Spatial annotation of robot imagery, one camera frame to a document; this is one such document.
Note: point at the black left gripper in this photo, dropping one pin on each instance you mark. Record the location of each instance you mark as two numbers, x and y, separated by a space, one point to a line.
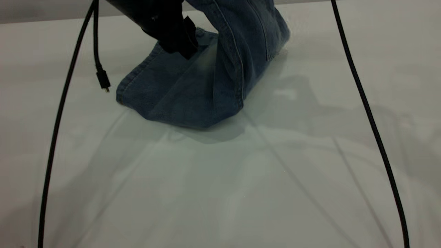
167 26

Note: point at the blue denim shorts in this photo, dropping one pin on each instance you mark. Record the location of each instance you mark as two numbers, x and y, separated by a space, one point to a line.
193 93

